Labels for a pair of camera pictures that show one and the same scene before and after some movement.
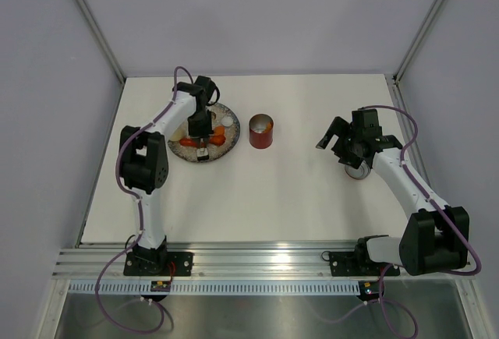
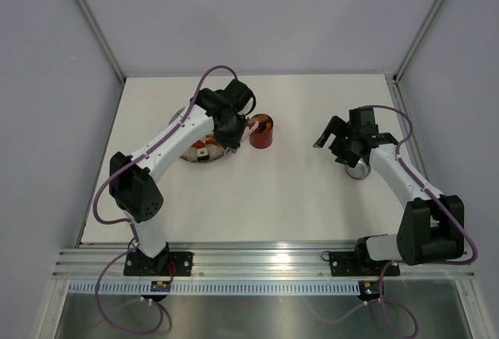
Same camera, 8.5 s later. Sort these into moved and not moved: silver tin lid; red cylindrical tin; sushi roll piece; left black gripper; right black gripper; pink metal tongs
Moved: pink metal tongs; left black gripper
Not moved: red cylindrical tin; silver tin lid; sushi roll piece; right black gripper
